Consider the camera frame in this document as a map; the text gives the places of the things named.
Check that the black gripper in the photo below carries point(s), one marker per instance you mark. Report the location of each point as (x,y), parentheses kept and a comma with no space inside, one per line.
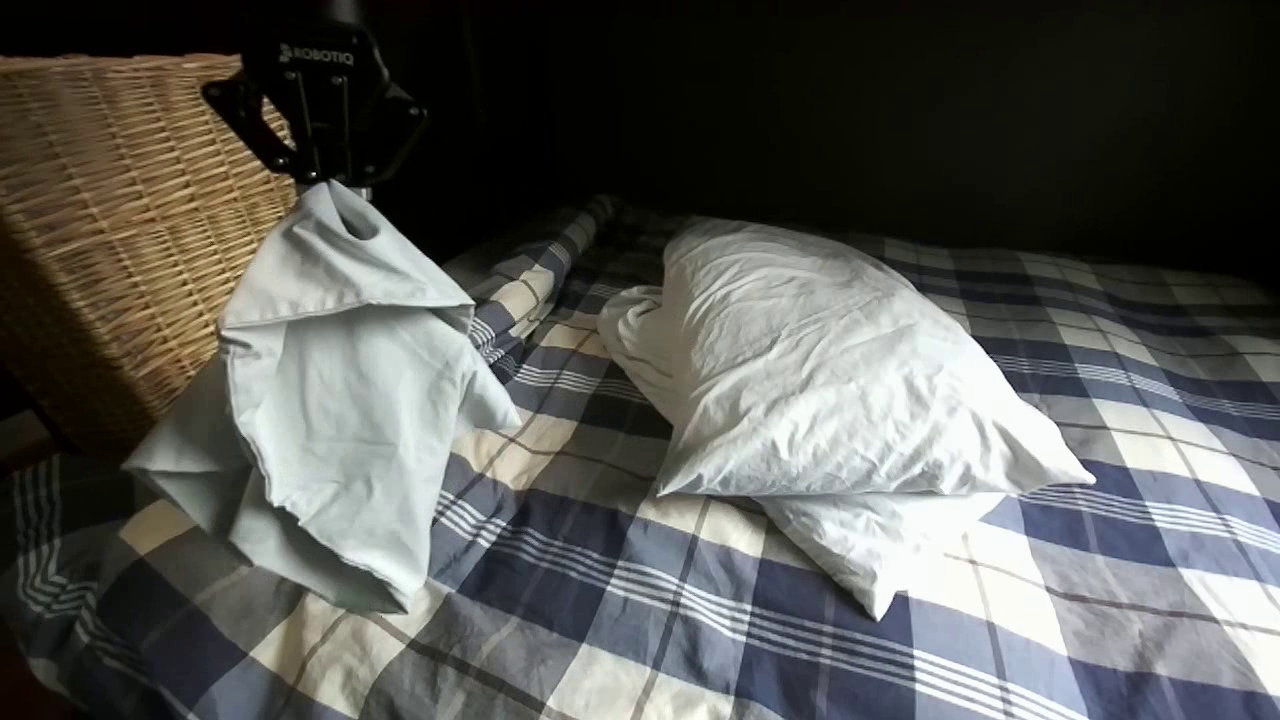
(315,62)

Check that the pale blue cloth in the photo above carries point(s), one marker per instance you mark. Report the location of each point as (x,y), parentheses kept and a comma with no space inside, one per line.
(340,400)

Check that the blue checked bed cover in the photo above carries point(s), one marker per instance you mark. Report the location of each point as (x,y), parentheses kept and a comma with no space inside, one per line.
(700,600)

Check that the wicker headboard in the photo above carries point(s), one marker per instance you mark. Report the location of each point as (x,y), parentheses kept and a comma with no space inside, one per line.
(110,230)

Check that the white pillow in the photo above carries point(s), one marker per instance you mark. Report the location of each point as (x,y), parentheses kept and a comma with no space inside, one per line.
(880,545)
(800,370)

